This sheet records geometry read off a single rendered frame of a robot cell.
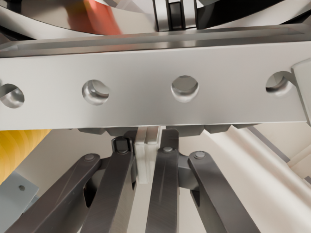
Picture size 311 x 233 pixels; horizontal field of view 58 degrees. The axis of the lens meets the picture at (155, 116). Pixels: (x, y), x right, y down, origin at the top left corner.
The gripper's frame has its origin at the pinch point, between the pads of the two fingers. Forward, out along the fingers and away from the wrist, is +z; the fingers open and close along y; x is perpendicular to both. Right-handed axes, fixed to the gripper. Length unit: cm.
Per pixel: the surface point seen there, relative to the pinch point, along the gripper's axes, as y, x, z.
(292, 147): 165, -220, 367
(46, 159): -47, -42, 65
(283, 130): 148, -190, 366
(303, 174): 181, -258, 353
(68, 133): -47, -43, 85
